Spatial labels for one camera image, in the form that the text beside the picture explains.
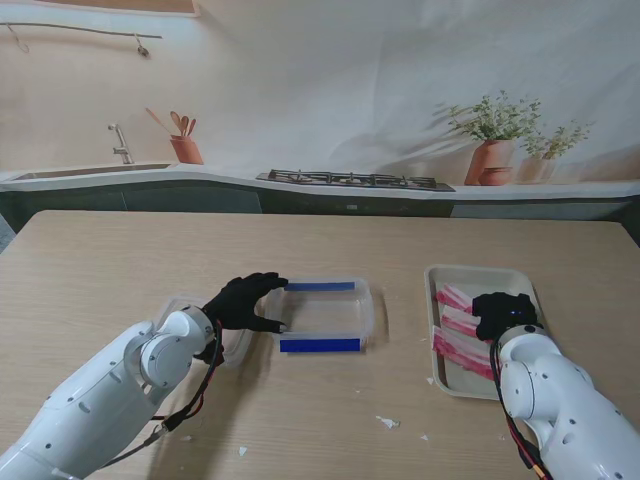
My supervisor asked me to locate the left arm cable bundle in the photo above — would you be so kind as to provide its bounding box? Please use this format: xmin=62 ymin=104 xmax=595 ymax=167
xmin=102 ymin=319 xmax=226 ymax=469

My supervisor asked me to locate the stack of raw bacon slices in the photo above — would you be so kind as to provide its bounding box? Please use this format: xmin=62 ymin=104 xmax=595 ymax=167
xmin=440 ymin=305 xmax=481 ymax=338

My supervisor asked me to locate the cream plastic tray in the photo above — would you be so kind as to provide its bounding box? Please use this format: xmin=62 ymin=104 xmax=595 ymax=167
xmin=423 ymin=264 xmax=554 ymax=400

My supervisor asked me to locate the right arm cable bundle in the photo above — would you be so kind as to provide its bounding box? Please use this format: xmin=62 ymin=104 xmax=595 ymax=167
xmin=489 ymin=339 xmax=554 ymax=480

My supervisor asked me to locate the clear container with blue clips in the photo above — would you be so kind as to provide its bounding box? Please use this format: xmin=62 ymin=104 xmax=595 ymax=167
xmin=263 ymin=274 xmax=377 ymax=355

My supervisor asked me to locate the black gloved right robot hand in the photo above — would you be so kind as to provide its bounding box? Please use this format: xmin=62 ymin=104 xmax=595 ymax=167
xmin=471 ymin=292 xmax=544 ymax=343

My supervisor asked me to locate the single raw bacon slice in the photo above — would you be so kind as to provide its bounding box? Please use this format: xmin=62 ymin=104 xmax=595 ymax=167
xmin=434 ymin=283 xmax=475 ymax=315
xmin=430 ymin=325 xmax=501 ymax=382

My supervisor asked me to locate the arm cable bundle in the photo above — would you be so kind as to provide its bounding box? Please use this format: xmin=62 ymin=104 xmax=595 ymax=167
xmin=489 ymin=339 xmax=554 ymax=480
xmin=102 ymin=319 xmax=226 ymax=469

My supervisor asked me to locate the clear lid with blue label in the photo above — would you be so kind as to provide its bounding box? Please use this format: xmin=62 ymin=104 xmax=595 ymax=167
xmin=158 ymin=295 xmax=256 ymax=370

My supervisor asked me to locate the kitchen print backdrop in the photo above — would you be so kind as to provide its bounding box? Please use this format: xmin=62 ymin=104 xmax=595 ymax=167
xmin=0 ymin=0 xmax=640 ymax=221

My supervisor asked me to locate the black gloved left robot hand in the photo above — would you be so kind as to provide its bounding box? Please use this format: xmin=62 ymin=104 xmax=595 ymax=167
xmin=203 ymin=272 xmax=291 ymax=334

